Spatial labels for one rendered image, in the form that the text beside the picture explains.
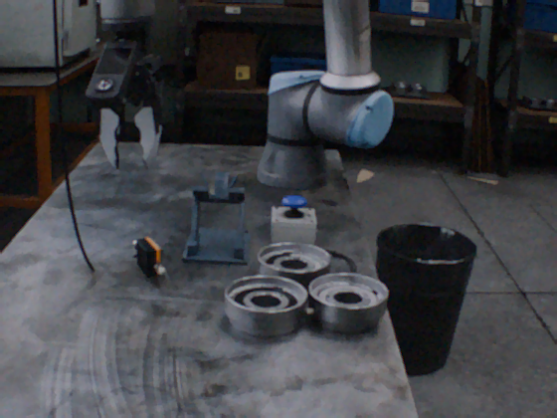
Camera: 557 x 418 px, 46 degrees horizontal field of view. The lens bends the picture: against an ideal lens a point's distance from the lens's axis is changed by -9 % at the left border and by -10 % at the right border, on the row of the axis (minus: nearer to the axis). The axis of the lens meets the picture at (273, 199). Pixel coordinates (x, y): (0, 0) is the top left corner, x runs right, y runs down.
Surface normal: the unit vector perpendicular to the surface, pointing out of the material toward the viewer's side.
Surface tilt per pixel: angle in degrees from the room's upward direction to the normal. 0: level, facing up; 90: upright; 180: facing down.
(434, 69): 90
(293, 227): 90
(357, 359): 0
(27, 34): 87
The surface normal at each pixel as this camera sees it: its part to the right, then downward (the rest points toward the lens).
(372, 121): 0.76, 0.36
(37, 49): 0.00, 0.31
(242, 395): 0.04, -0.94
